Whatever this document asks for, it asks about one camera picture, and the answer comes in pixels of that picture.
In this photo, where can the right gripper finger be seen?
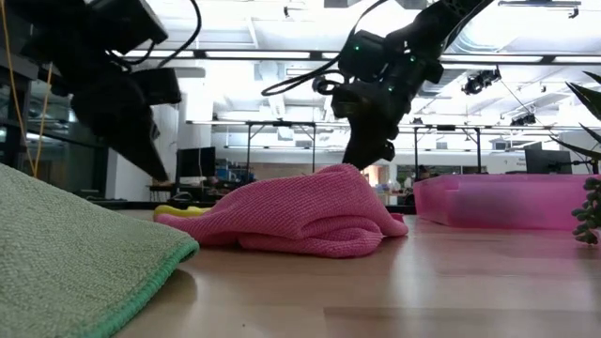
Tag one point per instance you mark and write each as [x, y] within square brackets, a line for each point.
[371, 148]
[351, 141]

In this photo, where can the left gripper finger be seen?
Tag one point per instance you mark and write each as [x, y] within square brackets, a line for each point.
[145, 155]

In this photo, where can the yellow microfiber towel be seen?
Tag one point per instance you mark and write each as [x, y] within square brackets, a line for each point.
[178, 211]

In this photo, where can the pink microfiber towel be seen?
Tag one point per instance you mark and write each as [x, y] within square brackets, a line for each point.
[291, 211]

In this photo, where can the pink plastic bin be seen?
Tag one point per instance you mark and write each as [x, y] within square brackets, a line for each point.
[507, 202]

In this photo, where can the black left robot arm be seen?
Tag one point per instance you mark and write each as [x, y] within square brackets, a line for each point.
[70, 33]

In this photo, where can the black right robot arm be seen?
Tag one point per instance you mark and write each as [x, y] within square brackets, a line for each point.
[436, 23]

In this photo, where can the black computer monitor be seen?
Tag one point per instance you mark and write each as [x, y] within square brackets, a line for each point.
[197, 162]
[547, 162]

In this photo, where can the person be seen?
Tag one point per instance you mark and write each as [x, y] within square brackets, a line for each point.
[423, 173]

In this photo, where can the green towel with white label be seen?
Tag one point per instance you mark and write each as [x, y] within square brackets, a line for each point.
[70, 263]

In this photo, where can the potted succulent plant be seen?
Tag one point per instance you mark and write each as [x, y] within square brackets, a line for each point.
[589, 216]

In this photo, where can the black workstation frame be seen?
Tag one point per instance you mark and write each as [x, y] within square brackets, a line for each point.
[446, 127]
[282, 124]

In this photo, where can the black ceiling camera rig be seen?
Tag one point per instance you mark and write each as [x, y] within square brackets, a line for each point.
[479, 82]

